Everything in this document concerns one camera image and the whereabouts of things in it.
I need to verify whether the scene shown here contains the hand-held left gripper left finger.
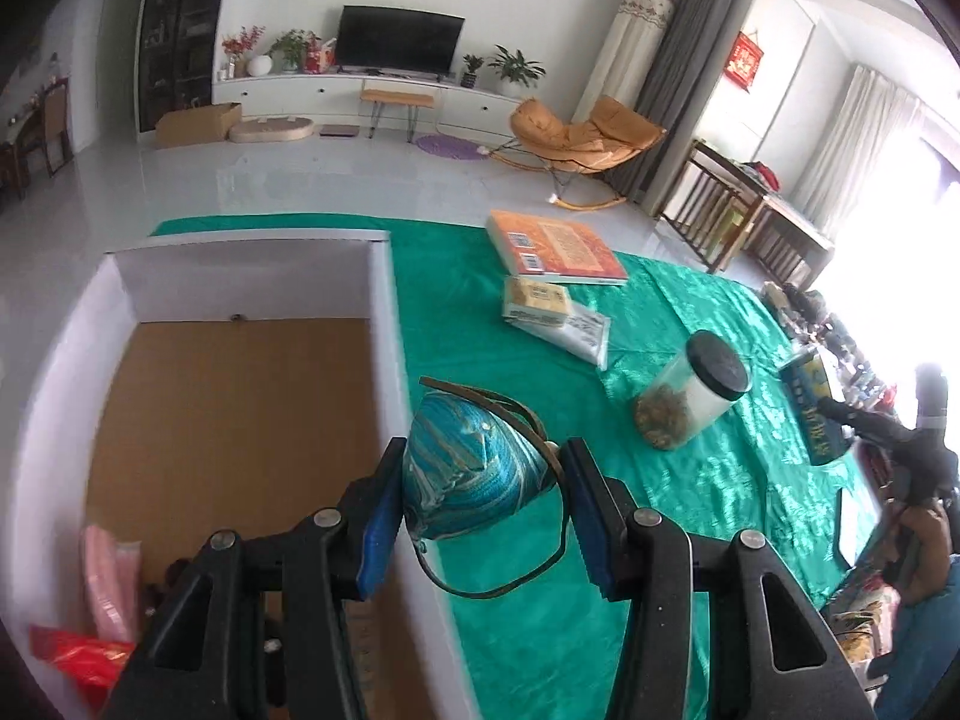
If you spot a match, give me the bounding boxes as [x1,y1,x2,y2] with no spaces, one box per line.
[101,436,410,720]

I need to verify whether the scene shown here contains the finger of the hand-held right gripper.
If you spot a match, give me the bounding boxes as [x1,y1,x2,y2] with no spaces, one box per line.
[817,397,901,449]

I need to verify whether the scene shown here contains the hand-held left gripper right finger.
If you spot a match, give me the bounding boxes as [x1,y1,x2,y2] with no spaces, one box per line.
[559,436,878,720]

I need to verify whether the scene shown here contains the teal striped fabric pouch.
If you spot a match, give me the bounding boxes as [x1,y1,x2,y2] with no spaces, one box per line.
[401,376,571,601]

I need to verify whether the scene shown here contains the white cardboard box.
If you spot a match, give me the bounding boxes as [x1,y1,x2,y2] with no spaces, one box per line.
[0,231,481,720]

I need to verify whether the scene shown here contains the pink packaged cloth roll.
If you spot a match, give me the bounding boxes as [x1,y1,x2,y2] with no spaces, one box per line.
[81,523,143,642]

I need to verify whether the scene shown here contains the red foil packet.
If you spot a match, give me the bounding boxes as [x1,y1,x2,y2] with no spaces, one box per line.
[28,624,137,713]

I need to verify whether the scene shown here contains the person's right hand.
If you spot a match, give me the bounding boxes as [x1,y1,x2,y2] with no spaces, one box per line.
[896,499,953,608]

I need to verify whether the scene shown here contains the pile of mixed household clutter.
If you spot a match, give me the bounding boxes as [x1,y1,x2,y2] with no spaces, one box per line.
[765,281,901,406]

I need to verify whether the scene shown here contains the clear jar with black lid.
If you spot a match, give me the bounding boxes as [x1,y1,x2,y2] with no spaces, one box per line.
[634,331,753,452]

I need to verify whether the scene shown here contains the green patterned tablecloth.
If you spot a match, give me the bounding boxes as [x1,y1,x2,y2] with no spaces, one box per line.
[150,211,901,720]

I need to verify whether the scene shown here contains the white plastic packet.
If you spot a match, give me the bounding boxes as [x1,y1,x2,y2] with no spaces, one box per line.
[510,307,612,370]

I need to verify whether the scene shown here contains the person's blue clothing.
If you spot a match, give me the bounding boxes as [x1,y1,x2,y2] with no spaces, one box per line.
[874,555,960,720]

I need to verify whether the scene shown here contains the yellow tissue packet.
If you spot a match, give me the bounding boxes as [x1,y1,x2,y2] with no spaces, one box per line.
[501,275,575,327]

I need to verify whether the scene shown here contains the dark wooden table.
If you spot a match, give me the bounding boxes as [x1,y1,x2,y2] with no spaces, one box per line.
[660,139,833,293]

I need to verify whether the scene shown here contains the orange hardcover book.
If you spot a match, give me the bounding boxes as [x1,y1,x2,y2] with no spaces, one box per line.
[485,210,629,287]

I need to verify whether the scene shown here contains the white sheer curtain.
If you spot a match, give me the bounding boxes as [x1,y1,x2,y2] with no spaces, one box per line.
[791,64,923,237]

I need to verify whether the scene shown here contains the purple round floor mat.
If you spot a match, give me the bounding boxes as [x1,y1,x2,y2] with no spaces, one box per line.
[415,133,481,160]

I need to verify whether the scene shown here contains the orange rocking chair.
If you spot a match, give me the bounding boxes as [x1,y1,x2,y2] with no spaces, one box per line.
[487,95,668,211]

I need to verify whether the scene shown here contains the beige floor cushion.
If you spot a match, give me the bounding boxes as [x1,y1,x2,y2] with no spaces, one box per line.
[229,116,316,143]

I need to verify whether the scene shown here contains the grey curtain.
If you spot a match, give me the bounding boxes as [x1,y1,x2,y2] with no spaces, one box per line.
[600,0,751,215]

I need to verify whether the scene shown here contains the wooden bench with metal legs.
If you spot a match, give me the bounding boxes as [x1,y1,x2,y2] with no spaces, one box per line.
[360,88,436,143]

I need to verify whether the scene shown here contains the white television cabinet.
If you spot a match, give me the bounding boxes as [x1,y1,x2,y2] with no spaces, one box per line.
[212,67,526,142]

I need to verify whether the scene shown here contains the brown cardboard box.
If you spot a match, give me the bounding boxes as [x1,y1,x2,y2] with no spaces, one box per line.
[154,102,243,149]

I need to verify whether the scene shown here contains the cream covered standing air conditioner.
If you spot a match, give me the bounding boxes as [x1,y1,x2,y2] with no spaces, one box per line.
[571,0,676,125]

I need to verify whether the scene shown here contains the large green potted plant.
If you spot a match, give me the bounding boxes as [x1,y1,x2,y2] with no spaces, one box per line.
[487,45,547,97]

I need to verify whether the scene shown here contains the red flowers in white vase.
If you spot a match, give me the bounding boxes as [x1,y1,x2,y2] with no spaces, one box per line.
[221,25,272,80]

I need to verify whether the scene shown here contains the black flat television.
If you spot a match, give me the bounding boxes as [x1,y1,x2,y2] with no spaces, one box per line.
[334,5,464,76]

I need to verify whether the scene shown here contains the bushy green potted plant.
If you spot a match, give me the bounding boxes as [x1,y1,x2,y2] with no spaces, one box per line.
[268,28,320,74]

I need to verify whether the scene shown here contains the dark wooden chair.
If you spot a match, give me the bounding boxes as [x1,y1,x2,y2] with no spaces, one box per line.
[0,82,76,200]

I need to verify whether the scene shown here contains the dark glass display cabinet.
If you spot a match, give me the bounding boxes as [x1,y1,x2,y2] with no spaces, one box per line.
[135,0,237,136]

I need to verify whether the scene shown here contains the red wall hanging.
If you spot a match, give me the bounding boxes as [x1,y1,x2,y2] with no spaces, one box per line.
[724,31,764,95]

